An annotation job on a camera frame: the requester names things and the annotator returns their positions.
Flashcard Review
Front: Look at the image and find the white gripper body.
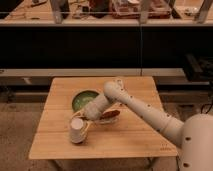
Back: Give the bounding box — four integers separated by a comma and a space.
83, 94, 110, 121

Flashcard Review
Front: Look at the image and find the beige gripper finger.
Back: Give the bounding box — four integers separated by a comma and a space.
70, 110, 85, 120
83, 120, 96, 139

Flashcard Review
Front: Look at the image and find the white ceramic cup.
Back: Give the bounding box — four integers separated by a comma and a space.
70, 117, 87, 144

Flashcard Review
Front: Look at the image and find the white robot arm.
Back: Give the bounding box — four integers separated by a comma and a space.
69, 80, 213, 171

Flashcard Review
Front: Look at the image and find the green bowl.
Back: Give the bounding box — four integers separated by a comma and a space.
72, 90, 99, 112

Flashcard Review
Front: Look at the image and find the red-brown sausage toy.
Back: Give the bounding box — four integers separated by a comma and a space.
100, 110, 120, 120

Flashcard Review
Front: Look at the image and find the wooden folding table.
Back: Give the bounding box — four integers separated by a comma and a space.
29, 77, 177, 161

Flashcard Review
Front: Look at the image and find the red tray on shelf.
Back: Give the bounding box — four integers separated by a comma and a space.
110, 0, 171, 19

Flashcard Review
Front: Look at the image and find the long metal workbench shelf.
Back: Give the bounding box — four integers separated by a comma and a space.
0, 0, 213, 27

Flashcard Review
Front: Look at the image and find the black floor cable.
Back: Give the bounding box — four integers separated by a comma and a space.
199, 101, 213, 116

